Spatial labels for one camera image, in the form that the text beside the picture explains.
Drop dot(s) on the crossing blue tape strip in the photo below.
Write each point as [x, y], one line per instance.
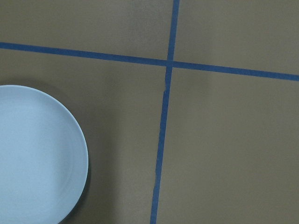
[164, 111]

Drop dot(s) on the long blue tape strip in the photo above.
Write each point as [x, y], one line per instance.
[147, 61]

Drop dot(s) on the light blue plate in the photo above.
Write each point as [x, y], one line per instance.
[43, 157]

